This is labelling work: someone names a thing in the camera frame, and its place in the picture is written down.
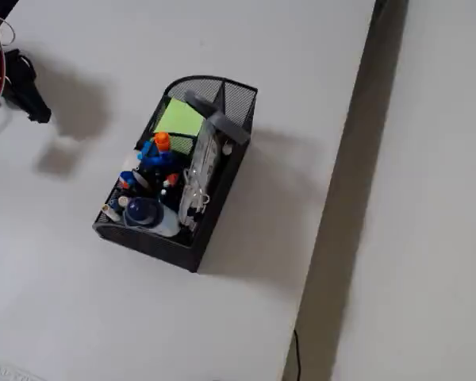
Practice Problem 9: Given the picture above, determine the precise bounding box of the white marker orange cap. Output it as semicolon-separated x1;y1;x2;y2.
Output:
122;131;172;171

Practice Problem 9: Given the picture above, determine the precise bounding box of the blue marker black cap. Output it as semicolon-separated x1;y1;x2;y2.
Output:
140;152;177;172

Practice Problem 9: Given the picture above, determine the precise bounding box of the black mesh desk organizer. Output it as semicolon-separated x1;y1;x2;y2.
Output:
91;75;259;274

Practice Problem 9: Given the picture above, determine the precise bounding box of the green sticky note pad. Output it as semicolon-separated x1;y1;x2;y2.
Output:
153;98;205;137

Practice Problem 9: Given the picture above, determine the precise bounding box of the white bottle blue cap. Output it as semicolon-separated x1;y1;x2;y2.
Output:
122;197;182;238

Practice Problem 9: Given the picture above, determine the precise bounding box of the clear printed plastic package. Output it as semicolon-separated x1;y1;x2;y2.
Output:
189;117;224;188

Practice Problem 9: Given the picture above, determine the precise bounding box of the clear plastic clip box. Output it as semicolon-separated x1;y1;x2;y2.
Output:
177;167;212;232

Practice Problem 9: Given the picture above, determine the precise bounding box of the grey stapler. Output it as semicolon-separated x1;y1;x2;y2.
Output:
185;90;252;145

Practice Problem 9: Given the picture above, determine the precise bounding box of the white power strip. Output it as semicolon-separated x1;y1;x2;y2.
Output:
0;359;39;381

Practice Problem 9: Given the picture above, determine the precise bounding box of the red white wire bundle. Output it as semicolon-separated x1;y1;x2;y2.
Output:
0;0;17;102

